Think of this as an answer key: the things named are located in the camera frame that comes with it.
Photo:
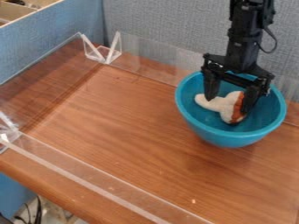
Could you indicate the clear acrylic corner bracket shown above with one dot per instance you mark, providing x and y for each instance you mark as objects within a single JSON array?
[{"x": 100, "y": 53}]

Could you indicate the clear acrylic front barrier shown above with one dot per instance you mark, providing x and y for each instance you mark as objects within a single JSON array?
[{"x": 135, "y": 199}]

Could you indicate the clear acrylic left bracket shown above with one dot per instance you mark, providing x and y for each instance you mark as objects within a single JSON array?
[{"x": 8, "y": 131}]

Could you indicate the clear acrylic back barrier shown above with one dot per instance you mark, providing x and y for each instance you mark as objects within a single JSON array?
[{"x": 155, "y": 59}]

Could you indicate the brown and white toy mushroom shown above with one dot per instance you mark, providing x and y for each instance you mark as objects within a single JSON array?
[{"x": 227, "y": 106}]

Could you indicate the blue plastic bowl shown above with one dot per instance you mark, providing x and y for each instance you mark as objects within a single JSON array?
[{"x": 265, "y": 117}]

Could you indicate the wooden shelf box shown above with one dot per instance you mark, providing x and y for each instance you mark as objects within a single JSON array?
[{"x": 18, "y": 9}]

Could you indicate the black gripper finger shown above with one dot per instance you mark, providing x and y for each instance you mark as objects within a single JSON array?
[
  {"x": 211, "y": 85},
  {"x": 251, "y": 96}
]

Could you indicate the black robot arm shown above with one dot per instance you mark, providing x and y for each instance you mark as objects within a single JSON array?
[{"x": 251, "y": 16}]

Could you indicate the clear acrylic barrier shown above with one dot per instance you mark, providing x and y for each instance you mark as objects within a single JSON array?
[
  {"x": 135, "y": 199},
  {"x": 155, "y": 59}
]

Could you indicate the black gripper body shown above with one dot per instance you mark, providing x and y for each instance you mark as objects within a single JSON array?
[{"x": 237, "y": 67}]

